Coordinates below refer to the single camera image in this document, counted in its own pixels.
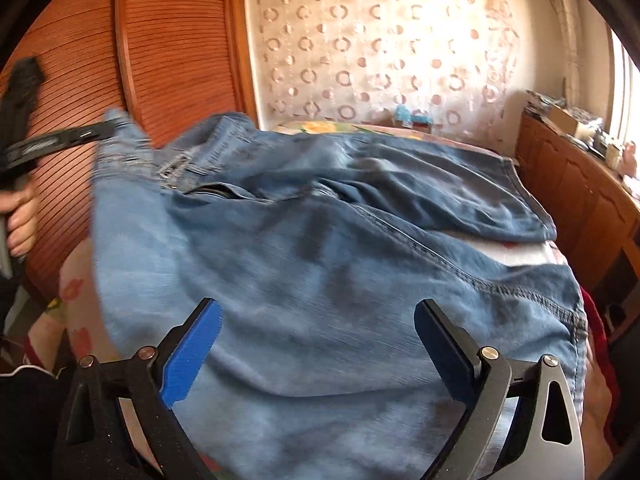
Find light blue denim jeans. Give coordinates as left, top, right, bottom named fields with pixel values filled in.
left=91, top=107, right=589, bottom=480

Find person's left hand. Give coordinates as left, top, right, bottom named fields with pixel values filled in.
left=1, top=178, right=38, bottom=257

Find floral bed sheet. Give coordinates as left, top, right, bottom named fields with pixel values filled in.
left=24, top=119, right=616, bottom=480

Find brown wooden slatted wardrobe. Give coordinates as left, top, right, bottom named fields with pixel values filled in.
left=0, top=0, right=260, bottom=306

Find brown wooden sideboard cabinet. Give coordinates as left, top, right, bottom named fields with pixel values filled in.
left=515, top=110, right=639, bottom=338

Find pink figurine on sideboard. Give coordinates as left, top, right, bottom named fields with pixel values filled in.
left=616, top=141, right=639, bottom=179

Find cardboard box on sideboard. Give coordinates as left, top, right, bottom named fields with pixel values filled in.
left=547, top=105, right=594, bottom=140

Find white circle-patterned curtain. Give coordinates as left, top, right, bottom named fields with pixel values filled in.
left=248, top=0, right=520, bottom=148

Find blue item behind bed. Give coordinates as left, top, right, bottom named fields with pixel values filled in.
left=394, top=104, right=433, bottom=128

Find window with wooden frame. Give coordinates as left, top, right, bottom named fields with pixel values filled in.
left=605, top=28, right=639, bottom=145

